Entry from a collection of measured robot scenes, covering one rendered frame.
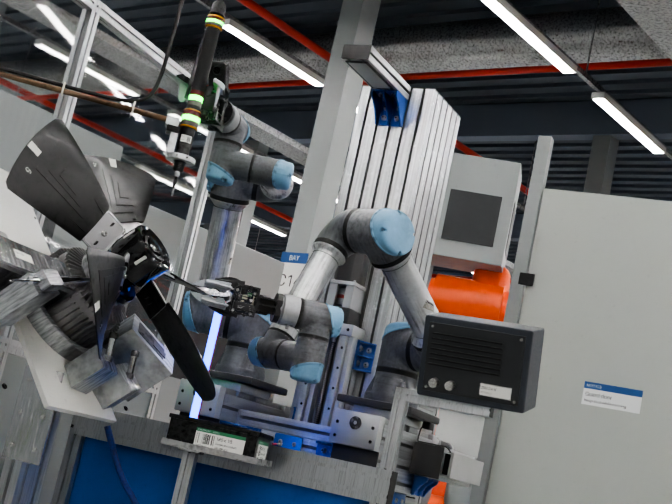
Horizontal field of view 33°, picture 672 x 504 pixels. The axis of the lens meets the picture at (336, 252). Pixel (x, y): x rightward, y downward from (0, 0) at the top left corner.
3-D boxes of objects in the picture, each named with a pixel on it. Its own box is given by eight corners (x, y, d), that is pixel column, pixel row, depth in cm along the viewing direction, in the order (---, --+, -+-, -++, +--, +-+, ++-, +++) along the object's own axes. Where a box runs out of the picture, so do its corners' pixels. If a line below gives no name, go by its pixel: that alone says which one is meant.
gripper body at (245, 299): (236, 281, 267) (286, 293, 269) (231, 281, 275) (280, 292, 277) (229, 313, 266) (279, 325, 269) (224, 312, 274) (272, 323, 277)
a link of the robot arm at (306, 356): (293, 381, 281) (302, 337, 283) (327, 386, 273) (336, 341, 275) (271, 375, 275) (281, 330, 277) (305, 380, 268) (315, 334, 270)
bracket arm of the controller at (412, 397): (393, 398, 272) (395, 386, 273) (397, 400, 275) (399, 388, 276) (489, 416, 263) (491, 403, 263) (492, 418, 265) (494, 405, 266)
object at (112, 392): (102, 410, 254) (87, 382, 255) (113, 406, 260) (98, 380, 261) (131, 391, 253) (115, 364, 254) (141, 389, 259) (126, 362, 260)
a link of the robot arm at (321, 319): (340, 340, 272) (347, 306, 274) (296, 330, 270) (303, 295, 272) (332, 342, 280) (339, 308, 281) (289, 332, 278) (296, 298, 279)
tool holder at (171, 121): (158, 152, 266) (168, 112, 268) (156, 158, 273) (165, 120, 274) (196, 162, 267) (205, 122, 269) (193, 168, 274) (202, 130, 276)
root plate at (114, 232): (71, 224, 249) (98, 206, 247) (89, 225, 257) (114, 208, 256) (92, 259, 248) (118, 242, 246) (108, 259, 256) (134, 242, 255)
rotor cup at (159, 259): (80, 248, 251) (128, 216, 249) (108, 247, 266) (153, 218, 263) (113, 305, 250) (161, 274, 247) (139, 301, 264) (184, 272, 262)
